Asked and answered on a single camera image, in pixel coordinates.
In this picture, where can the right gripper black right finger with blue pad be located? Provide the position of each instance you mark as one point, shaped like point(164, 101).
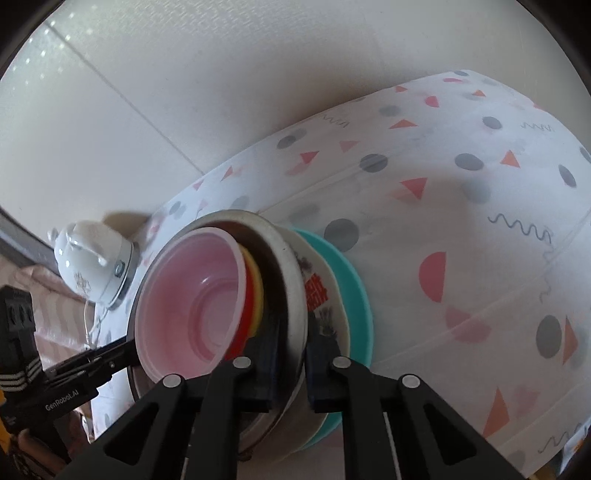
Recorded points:
point(395, 428)

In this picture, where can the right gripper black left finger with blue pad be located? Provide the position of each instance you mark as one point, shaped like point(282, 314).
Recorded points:
point(186, 429)

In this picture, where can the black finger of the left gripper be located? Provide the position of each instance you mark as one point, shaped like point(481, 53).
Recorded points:
point(111, 358)

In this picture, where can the teal round plastic plate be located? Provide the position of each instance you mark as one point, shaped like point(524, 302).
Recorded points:
point(354, 297)

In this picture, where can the stainless steel bowl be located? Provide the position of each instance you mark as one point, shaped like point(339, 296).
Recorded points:
point(283, 308)

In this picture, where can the red plastic bowl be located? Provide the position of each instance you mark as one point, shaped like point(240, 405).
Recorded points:
point(190, 305)

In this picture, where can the white plate red character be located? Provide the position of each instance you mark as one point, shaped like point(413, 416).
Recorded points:
point(298, 424)

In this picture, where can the yellow plastic bowl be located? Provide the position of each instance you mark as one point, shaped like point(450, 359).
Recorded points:
point(250, 324)

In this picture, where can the person's left hand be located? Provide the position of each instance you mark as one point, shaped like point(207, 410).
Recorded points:
point(48, 449)

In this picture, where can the pink striped bedding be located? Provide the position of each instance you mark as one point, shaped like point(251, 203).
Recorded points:
point(63, 319)

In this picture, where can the white ceramic electric kettle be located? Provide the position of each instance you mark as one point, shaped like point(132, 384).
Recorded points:
point(94, 261)

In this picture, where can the patterned white tablecloth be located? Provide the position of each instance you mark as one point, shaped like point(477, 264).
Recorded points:
point(465, 209)

